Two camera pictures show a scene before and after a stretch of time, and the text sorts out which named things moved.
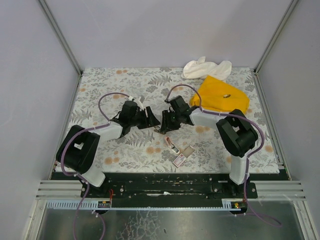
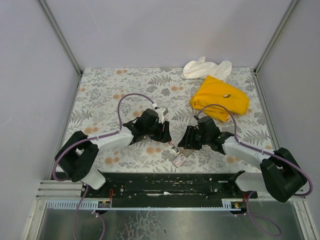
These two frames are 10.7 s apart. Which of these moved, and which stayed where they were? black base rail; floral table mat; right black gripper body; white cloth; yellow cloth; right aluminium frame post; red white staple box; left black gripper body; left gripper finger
Moved: right black gripper body; left gripper finger; left black gripper body
Stayed: red white staple box; floral table mat; white cloth; yellow cloth; right aluminium frame post; black base rail
